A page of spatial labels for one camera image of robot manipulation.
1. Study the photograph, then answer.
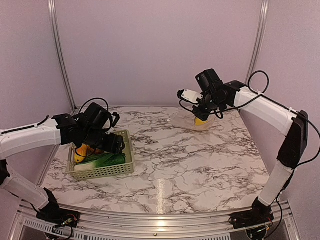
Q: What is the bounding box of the right aluminium frame post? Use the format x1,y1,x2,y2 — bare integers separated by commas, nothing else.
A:
245,0,270,83

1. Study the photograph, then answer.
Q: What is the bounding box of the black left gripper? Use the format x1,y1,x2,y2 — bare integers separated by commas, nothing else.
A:
81,128,125,155

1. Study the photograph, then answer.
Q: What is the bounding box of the aluminium front rail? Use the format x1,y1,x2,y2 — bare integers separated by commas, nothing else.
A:
7,201,301,240

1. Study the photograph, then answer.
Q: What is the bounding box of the aluminium frame post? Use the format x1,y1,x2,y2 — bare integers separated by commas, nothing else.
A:
48,0,77,112
245,0,270,83

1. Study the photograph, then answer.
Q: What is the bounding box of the clear zip top bag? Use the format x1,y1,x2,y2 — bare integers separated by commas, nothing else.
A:
168,110,216,132

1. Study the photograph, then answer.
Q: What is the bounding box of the yellow lemon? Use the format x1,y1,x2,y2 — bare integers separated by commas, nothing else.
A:
90,148,104,155

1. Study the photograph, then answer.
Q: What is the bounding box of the green white bok choy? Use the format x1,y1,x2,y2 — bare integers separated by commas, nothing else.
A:
74,153,126,172

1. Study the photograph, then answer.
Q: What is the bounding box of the left aluminium frame post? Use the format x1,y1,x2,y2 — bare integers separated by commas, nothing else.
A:
48,0,77,112

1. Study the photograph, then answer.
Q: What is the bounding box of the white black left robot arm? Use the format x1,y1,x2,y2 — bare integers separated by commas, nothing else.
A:
0,102,125,223

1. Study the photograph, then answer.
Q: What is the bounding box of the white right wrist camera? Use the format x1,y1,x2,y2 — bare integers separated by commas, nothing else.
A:
177,89,204,105

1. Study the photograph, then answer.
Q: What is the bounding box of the beige perforated plastic basket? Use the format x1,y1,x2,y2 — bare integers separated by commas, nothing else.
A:
67,129,135,181

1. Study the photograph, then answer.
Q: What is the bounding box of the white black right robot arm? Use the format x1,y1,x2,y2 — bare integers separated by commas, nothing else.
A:
192,69,312,229

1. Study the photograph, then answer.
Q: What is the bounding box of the orange yellow mango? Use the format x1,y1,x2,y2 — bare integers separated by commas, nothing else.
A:
74,144,92,164

